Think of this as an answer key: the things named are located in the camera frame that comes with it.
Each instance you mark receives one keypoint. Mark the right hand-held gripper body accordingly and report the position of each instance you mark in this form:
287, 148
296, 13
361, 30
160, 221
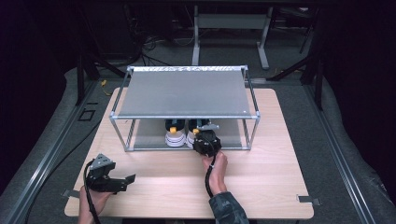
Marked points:
207, 143

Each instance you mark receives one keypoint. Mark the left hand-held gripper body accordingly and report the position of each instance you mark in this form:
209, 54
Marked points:
102, 183

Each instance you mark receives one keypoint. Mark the navy and white child's sneaker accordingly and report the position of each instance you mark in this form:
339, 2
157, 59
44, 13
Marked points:
191, 133
175, 137

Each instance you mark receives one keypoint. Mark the grey metal two-tier shoe rack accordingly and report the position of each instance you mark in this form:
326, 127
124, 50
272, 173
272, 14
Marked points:
183, 93

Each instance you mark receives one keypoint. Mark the person's left hand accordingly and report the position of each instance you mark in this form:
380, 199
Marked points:
99, 202

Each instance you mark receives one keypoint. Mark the person's right hand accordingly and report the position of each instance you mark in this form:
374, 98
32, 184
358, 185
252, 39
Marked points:
218, 174

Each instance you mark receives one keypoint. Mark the black metal stand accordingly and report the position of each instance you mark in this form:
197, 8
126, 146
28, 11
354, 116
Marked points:
85, 71
314, 68

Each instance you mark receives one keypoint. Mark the grey metal table bracket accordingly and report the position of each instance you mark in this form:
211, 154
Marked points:
308, 199
70, 193

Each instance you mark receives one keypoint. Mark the aluminium floor rail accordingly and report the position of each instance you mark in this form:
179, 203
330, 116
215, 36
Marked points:
46, 158
339, 149

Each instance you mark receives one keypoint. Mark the grey metal desk frame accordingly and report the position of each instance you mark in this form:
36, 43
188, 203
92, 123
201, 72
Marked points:
230, 21

